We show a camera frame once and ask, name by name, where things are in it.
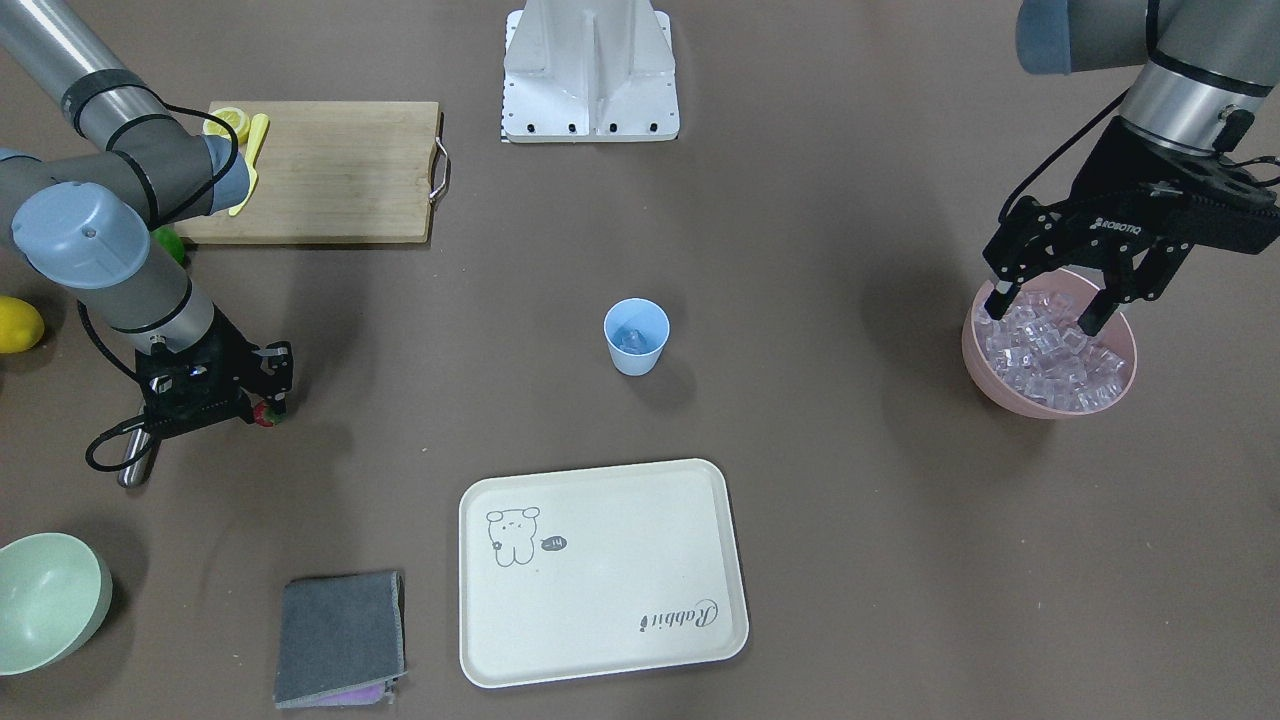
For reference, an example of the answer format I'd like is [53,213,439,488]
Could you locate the lemon half slice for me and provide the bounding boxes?
[202,106,250,146]

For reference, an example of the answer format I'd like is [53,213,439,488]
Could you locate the red strawberry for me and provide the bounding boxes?
[252,401,287,428]

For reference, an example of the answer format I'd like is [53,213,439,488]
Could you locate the grey folded cloth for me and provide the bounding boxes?
[271,570,406,710]

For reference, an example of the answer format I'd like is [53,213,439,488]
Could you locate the pink bowl of ice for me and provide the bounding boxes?
[961,270,1138,420]

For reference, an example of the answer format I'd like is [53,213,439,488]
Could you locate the light blue plastic cup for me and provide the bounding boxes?
[602,299,671,377]

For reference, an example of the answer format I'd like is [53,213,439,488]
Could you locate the ice cube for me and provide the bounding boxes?
[614,325,652,356]

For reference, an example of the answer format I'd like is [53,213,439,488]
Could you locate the steel muddler with black tip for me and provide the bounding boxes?
[116,428,159,489]

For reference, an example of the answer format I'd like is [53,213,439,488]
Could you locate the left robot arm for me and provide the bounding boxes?
[983,1,1279,336]

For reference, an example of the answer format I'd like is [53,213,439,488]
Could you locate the green lime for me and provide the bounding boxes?
[150,225,187,266]

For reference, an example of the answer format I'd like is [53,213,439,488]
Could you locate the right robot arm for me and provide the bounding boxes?
[1,1,293,439]

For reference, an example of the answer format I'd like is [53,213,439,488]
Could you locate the wooden cutting board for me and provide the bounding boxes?
[175,100,449,246]

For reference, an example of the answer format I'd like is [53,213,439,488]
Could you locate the yellow plastic knife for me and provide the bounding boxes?
[228,113,270,217]

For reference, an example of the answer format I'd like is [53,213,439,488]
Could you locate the purple cloth under grey cloth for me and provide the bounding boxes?
[298,679,396,708]

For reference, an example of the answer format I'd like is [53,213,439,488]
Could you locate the mint green bowl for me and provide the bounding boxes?
[1,532,114,676]

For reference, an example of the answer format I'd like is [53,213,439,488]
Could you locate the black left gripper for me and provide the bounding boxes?
[983,119,1277,337]

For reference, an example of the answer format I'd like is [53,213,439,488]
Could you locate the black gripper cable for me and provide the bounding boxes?
[998,90,1132,225]

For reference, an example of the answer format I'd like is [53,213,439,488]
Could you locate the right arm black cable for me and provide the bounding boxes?
[76,95,241,474]

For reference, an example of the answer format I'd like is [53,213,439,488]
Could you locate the cream rabbit tray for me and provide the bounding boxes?
[458,457,750,689]

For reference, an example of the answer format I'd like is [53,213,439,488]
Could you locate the yellow lemon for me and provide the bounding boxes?
[0,295,46,355]

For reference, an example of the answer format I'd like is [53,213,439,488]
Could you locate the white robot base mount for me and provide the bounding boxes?
[500,1,681,143]

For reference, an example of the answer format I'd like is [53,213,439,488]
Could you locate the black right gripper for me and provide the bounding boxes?
[134,309,294,439]

